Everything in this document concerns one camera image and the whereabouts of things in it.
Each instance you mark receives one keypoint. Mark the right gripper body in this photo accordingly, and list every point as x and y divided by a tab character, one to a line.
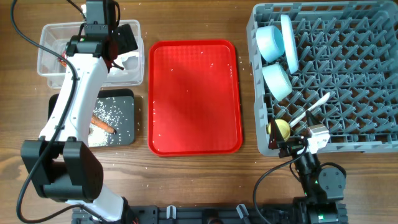
290	147

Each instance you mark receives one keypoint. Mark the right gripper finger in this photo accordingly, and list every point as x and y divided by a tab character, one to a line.
276	139
312	124

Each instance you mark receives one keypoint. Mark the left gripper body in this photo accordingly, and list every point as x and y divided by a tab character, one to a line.
125	40

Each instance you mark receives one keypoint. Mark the yellow plastic cup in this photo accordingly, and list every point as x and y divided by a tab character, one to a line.
283	127

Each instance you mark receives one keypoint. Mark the white napkin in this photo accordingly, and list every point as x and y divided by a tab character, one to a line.
128	61

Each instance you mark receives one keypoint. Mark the white plastic spoon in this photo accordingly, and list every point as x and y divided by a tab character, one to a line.
320	102

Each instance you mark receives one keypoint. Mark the light green bowl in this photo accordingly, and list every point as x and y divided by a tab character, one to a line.
277	81

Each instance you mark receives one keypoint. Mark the red snack wrapper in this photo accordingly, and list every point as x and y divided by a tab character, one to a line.
61	61

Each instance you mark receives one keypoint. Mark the white rice pile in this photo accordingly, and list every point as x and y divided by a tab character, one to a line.
107	111

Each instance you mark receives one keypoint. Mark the large light blue plate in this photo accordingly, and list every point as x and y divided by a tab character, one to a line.
289	43

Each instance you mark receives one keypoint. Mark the orange carrot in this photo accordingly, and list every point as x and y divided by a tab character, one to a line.
102	125

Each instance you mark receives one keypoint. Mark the small light blue bowl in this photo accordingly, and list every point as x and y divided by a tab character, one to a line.
270	43

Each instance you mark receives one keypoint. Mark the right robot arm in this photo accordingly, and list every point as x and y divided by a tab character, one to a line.
323	184

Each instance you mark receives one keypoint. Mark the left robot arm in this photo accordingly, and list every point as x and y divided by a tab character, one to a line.
59	163

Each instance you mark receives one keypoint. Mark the grey dishwasher rack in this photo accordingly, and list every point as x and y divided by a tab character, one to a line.
348	49

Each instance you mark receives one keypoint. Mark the black waste tray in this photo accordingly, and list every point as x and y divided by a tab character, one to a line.
122	118

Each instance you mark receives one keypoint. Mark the clear plastic waste bin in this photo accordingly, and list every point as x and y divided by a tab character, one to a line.
55	37

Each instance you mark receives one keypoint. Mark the red serving tray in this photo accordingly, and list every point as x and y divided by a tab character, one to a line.
193	98

